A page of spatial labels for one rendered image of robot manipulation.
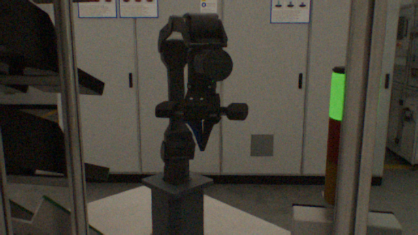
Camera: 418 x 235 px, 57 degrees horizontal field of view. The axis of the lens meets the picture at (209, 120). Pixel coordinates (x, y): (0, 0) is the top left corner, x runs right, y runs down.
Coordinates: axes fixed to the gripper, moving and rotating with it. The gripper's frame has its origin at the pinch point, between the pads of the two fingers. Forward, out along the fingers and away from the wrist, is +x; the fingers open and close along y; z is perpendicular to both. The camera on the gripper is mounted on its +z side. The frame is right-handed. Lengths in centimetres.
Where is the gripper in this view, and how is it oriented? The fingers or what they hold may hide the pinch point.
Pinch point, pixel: (202, 134)
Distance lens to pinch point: 79.6
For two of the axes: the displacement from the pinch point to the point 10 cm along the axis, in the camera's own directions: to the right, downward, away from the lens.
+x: 0.1, 9.8, 2.1
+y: 9.8, 0.3, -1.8
